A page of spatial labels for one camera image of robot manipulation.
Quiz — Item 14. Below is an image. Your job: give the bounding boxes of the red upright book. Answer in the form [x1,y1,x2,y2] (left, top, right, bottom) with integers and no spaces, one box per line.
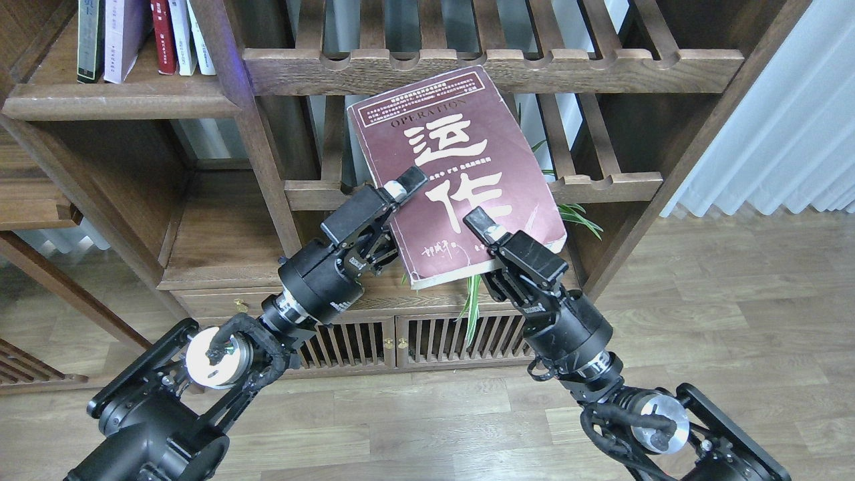
[150,0,178,75]

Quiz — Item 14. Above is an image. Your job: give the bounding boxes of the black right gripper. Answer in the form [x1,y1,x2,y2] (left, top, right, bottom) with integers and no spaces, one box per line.
[464,207,613,378]

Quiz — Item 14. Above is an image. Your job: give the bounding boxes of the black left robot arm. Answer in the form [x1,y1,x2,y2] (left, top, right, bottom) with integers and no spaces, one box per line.
[66,166,427,480]

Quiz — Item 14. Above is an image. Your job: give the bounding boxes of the dark wooden bookshelf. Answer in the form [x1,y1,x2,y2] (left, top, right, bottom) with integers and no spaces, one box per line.
[0,0,814,394]

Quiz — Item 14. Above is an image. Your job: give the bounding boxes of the maroon book white characters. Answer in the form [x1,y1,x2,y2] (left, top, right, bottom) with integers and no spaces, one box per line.
[347,65,567,289]

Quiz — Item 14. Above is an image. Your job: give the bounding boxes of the pale lavender white book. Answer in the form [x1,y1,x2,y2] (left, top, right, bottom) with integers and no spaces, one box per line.
[104,1,153,84]

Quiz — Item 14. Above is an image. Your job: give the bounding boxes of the green and black book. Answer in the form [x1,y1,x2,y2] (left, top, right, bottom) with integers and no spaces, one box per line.
[77,0,105,84]

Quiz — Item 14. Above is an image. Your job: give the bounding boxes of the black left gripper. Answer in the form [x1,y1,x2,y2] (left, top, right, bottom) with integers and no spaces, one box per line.
[276,166,428,328]

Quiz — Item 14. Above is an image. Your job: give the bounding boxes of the green spider plant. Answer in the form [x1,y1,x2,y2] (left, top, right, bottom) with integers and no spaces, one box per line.
[401,137,605,348]

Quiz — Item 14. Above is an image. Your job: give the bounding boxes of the white curtain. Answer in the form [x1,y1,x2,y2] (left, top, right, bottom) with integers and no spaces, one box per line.
[661,1,854,217]

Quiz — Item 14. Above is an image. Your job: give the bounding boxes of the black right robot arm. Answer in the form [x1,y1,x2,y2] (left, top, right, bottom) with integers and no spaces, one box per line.
[464,208,790,480]

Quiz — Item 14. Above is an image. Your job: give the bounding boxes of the white teal upright book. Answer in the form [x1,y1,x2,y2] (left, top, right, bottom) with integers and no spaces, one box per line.
[188,2,216,75]

